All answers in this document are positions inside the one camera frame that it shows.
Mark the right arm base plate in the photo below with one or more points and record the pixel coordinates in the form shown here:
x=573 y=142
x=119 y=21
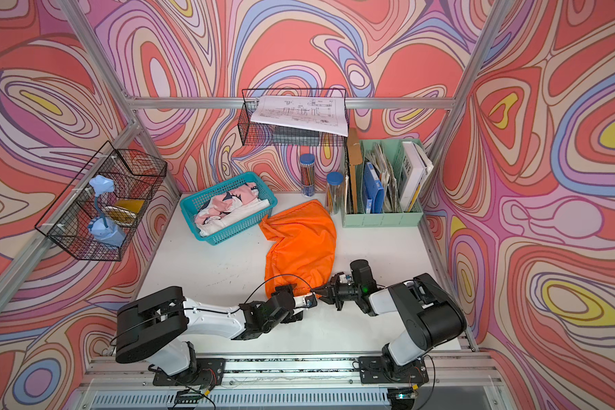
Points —
x=380 y=369

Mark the green desk organizer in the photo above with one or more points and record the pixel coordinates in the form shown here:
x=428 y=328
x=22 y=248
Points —
x=385 y=155

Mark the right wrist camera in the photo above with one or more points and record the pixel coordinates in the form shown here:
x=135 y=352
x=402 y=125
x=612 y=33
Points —
x=345 y=278

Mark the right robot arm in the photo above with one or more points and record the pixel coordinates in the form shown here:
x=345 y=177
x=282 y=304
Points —
x=430 y=317

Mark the black wire basket wall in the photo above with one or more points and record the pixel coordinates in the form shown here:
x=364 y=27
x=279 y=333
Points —
x=136 y=175
x=257 y=134

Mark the pink white folded clothes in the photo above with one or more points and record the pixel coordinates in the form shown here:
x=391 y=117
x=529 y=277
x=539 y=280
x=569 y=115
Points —
x=226 y=209

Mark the teal plastic basket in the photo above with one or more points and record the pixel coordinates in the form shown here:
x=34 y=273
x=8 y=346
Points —
x=190 y=205

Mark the black wire basket left wall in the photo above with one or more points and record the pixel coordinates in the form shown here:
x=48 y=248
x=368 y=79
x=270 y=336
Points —
x=136 y=175

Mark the aluminium rail front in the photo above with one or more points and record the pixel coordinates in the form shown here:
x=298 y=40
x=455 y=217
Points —
x=446 y=368

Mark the white printed paper sheet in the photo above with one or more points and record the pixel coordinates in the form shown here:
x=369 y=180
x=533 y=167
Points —
x=318 y=114

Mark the orange shorts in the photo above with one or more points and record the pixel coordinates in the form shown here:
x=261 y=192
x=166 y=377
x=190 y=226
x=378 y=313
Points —
x=303 y=251

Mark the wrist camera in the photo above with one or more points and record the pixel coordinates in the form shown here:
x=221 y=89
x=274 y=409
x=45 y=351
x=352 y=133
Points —
x=305 y=302
x=345 y=278

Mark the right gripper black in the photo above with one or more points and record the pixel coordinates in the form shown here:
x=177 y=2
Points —
x=340 y=303

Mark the black wire basket back wall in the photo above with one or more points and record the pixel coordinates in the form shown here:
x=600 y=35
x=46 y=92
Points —
x=257 y=134

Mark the tall clear tube blue lid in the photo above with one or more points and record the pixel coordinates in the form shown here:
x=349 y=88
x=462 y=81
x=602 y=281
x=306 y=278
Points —
x=306 y=166

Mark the short clear tube blue lid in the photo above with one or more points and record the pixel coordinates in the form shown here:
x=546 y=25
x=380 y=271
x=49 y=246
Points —
x=334 y=185

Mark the brown cardboard folder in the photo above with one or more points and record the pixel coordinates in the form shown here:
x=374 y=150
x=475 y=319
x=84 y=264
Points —
x=355 y=159

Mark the yellow roll in basket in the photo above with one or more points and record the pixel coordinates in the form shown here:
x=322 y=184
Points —
x=125 y=211

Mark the blue folder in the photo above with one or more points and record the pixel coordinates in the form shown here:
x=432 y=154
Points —
x=373 y=190

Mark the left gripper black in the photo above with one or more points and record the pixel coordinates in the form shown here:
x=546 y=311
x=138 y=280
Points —
x=286 y=289

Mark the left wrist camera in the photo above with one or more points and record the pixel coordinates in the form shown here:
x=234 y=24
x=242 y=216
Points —
x=305 y=302

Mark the light blue desk lamp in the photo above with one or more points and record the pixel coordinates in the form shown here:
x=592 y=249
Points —
x=104 y=229

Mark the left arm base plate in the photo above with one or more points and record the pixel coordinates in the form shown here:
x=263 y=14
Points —
x=204 y=373

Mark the white book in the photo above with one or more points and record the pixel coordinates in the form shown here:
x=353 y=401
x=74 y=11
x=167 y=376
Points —
x=415 y=168

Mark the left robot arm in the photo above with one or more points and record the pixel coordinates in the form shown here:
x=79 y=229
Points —
x=153 y=328

